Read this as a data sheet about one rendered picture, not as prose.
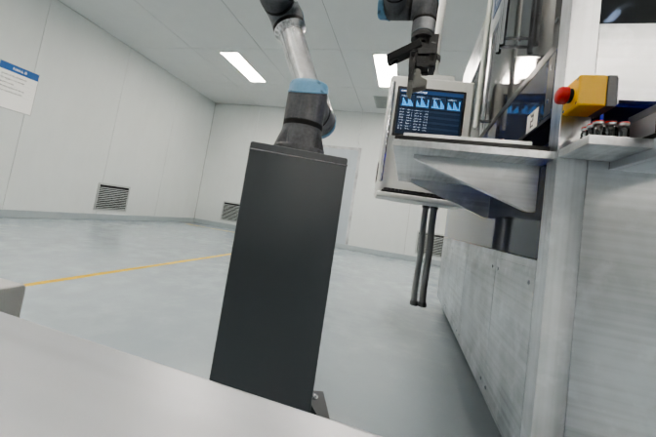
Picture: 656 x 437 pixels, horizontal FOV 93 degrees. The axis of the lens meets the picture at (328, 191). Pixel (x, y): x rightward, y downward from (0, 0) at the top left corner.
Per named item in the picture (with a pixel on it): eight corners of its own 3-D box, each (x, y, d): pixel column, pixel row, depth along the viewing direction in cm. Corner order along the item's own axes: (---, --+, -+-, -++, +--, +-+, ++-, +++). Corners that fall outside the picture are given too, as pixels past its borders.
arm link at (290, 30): (299, 135, 97) (256, -12, 106) (310, 146, 112) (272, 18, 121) (335, 122, 96) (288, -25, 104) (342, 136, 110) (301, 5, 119)
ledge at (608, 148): (627, 163, 72) (627, 155, 72) (674, 149, 60) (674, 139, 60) (557, 157, 76) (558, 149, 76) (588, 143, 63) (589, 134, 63)
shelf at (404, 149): (504, 193, 143) (504, 188, 143) (592, 162, 76) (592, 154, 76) (398, 180, 155) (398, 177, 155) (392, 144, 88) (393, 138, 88)
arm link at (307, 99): (276, 115, 86) (284, 69, 88) (291, 130, 100) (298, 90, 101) (317, 119, 84) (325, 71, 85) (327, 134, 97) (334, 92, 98)
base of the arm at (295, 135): (270, 147, 82) (277, 111, 83) (271, 156, 97) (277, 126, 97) (326, 157, 84) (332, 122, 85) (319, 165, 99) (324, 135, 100)
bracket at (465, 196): (486, 218, 136) (489, 188, 137) (488, 218, 133) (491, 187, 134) (407, 207, 145) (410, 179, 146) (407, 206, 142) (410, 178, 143)
